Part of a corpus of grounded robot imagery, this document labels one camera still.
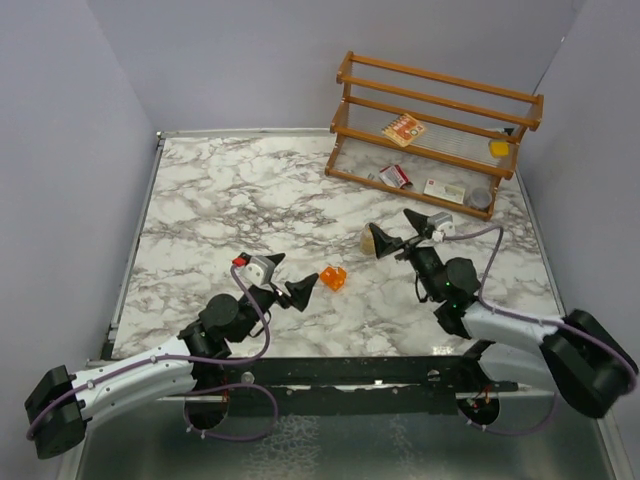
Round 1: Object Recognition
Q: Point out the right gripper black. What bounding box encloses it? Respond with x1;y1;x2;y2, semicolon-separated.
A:
370;209;443;302

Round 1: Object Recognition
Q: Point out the clear pill bottle gold lid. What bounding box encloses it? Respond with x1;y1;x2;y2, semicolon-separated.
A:
359;223;375;256

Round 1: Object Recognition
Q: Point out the orange pill organizer box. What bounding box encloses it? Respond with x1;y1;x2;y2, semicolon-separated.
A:
319;266;347;292

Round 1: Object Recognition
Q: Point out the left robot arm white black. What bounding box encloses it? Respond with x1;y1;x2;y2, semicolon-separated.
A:
24;253;319;460

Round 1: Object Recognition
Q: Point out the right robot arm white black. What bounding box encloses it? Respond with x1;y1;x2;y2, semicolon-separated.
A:
369;209;639;419

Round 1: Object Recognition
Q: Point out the white red medicine box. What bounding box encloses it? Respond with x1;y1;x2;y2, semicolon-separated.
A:
423;178;466;204

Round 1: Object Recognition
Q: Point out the red white torn packet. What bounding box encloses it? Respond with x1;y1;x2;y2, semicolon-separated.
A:
378;165;413;189

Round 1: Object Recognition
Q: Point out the clear round jar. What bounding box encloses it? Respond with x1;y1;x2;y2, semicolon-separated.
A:
465;187;493;211

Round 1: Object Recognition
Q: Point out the wooden three-tier shelf rack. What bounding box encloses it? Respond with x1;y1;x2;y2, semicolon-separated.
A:
325;51;544;220

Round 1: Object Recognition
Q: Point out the orange spiral notebook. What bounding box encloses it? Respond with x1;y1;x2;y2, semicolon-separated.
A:
381;113;427;147

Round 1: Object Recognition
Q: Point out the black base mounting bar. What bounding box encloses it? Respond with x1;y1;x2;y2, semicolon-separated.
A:
186;341;518;420

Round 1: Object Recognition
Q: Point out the yellow small container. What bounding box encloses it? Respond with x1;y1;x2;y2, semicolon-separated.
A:
488;139;510;158

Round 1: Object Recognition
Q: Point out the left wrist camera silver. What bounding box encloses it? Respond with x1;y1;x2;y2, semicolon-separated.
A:
232;254;272;288

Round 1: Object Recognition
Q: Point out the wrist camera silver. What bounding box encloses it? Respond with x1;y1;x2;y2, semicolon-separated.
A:
428;212;455;243
232;254;272;288

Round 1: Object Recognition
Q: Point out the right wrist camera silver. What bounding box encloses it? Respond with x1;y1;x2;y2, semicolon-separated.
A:
428;212;455;243

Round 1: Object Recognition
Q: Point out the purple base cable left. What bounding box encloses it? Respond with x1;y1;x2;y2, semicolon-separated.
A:
182;373;282;441

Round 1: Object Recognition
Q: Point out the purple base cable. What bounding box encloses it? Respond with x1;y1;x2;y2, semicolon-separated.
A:
182;373;282;441
464;387;559;436

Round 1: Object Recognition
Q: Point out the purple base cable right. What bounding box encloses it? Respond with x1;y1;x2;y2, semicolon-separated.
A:
464;387;559;436

